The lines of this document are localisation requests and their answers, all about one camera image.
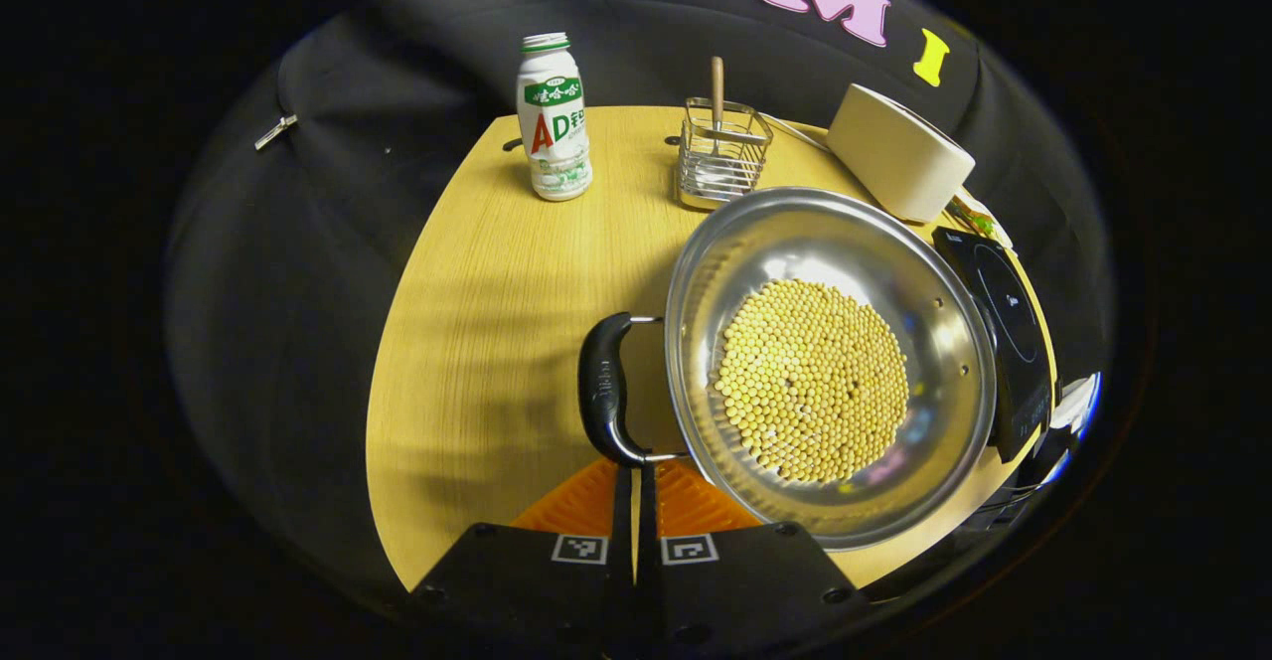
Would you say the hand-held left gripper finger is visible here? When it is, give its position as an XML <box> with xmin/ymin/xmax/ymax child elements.
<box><xmin>402</xmin><ymin>456</ymin><xmax>637</xmax><ymax>660</ymax></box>
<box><xmin>636</xmin><ymin>456</ymin><xmax>871</xmax><ymax>660</ymax></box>

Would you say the steel pot with black handles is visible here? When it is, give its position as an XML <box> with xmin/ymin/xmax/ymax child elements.
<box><xmin>578</xmin><ymin>186</ymin><xmax>998</xmax><ymax>552</ymax></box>

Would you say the black induction cooktop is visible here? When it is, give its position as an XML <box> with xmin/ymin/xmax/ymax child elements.
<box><xmin>932</xmin><ymin>227</ymin><xmax>1054</xmax><ymax>464</ymax></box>

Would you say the pile of yellow soybeans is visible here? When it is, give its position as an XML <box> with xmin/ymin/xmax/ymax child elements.
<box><xmin>711</xmin><ymin>277</ymin><xmax>911</xmax><ymax>485</ymax></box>

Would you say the white drink bottle green label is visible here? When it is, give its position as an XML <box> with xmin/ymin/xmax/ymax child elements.
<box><xmin>516</xmin><ymin>32</ymin><xmax>593</xmax><ymax>203</ymax></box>

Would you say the sandwich with lettuce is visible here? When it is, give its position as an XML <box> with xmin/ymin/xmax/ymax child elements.
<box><xmin>949</xmin><ymin>198</ymin><xmax>1000</xmax><ymax>239</ymax></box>

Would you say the silver clip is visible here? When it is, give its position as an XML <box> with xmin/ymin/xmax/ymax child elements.
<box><xmin>253</xmin><ymin>113</ymin><xmax>299</xmax><ymax>152</ymax></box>

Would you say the wire mesh utensil basket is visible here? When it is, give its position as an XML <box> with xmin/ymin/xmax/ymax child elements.
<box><xmin>677</xmin><ymin>96</ymin><xmax>774</xmax><ymax>212</ymax></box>

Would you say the white toaster cable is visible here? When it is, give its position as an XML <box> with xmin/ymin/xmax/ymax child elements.
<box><xmin>760</xmin><ymin>111</ymin><xmax>836</xmax><ymax>152</ymax></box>

